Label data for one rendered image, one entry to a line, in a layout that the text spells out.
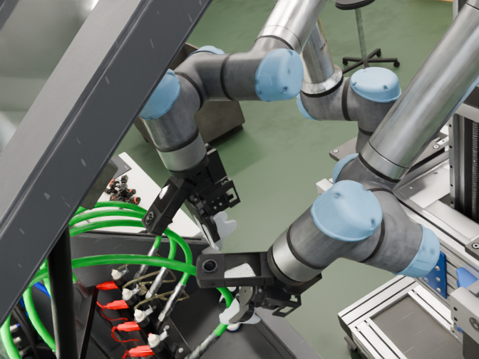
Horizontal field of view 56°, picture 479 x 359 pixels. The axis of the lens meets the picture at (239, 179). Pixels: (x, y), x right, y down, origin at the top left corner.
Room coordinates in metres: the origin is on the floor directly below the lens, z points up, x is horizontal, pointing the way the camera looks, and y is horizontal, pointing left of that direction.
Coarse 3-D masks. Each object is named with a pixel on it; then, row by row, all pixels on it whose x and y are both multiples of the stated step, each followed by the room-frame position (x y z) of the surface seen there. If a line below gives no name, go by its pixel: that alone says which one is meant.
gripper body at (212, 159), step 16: (208, 144) 0.68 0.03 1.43; (208, 160) 0.64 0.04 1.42; (176, 176) 0.63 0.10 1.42; (192, 176) 0.64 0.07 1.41; (208, 176) 0.65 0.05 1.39; (224, 176) 0.65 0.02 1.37; (192, 192) 0.64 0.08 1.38; (208, 192) 0.63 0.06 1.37; (224, 192) 0.63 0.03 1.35; (192, 208) 0.63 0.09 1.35; (208, 208) 0.62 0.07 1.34; (224, 208) 0.64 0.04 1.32
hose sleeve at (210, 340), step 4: (212, 332) 0.51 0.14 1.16; (208, 336) 0.51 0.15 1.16; (212, 336) 0.51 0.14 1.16; (216, 336) 0.51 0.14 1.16; (220, 336) 0.51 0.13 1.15; (204, 340) 0.51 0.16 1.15; (208, 340) 0.51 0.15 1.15; (212, 340) 0.50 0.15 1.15; (216, 340) 0.51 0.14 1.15; (200, 344) 0.51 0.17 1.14; (204, 344) 0.51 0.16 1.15; (208, 344) 0.51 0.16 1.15; (212, 344) 0.50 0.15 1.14; (196, 348) 0.51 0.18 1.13; (200, 348) 0.51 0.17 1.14; (204, 348) 0.51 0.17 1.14; (208, 348) 0.51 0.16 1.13; (192, 352) 0.52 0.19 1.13; (196, 352) 0.51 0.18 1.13; (200, 352) 0.51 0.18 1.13; (204, 352) 0.51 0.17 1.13; (188, 356) 0.52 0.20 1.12; (192, 356) 0.51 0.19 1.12; (196, 356) 0.51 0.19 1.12; (200, 356) 0.51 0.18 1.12
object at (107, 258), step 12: (72, 264) 0.51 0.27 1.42; (84, 264) 0.51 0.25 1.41; (96, 264) 0.51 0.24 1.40; (156, 264) 0.51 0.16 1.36; (168, 264) 0.51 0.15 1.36; (180, 264) 0.51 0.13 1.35; (36, 276) 0.51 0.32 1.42; (228, 288) 0.51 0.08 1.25; (228, 300) 0.50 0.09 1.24; (12, 348) 0.52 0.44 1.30
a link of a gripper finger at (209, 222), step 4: (200, 212) 0.62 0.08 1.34; (204, 212) 0.62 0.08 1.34; (204, 216) 0.61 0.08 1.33; (208, 216) 0.61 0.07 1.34; (204, 220) 0.61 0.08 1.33; (208, 220) 0.61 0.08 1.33; (212, 220) 0.61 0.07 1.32; (204, 224) 0.62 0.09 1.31; (208, 224) 0.61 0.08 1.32; (212, 224) 0.61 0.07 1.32; (216, 224) 0.61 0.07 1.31; (208, 228) 0.61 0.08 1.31; (212, 228) 0.61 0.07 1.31; (216, 228) 0.61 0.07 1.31; (212, 232) 0.61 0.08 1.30; (216, 232) 0.61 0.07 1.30; (212, 236) 0.61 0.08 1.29; (216, 236) 0.62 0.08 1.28; (212, 240) 0.62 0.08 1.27; (216, 240) 0.62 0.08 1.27
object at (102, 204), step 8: (80, 208) 0.82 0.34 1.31; (128, 208) 0.85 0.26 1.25; (136, 208) 0.85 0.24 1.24; (160, 240) 0.86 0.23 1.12; (152, 248) 0.85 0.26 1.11; (144, 264) 0.84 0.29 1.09; (72, 272) 0.79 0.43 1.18; (144, 272) 0.83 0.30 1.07; (80, 288) 0.78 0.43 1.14; (88, 296) 0.78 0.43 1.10
